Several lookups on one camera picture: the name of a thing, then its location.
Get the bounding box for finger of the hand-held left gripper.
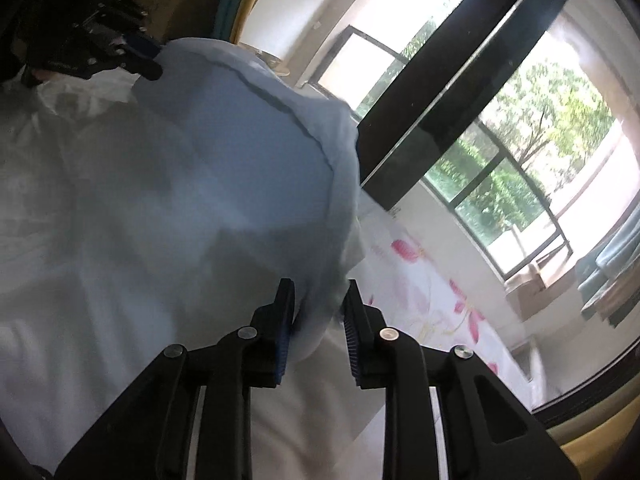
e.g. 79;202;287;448
117;30;162;58
117;55;164;82

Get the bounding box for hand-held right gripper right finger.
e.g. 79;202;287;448
341;279;581;480

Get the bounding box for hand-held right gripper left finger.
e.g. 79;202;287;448
52;277;297;480

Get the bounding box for white shirt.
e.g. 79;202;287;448
0;37;366;480

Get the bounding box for brown cardboard box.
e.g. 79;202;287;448
127;0;221;43

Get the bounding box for floral bed sheet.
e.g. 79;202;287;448
345;195;546;411

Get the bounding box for small round balcony table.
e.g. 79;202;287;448
250;50;292;77

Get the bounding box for white air conditioner unit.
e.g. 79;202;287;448
510;337;548;386

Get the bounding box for balcony cardboard box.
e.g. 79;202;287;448
505;270;548;321

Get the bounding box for glass balcony railing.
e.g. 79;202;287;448
302;25;571;281

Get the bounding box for light blue hanging garment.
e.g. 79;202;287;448
575;220;640;318

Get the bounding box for beige hanging garment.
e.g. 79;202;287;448
600;280;640;329

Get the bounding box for black sliding door frame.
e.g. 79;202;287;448
530;335;640;431
355;0;586;211

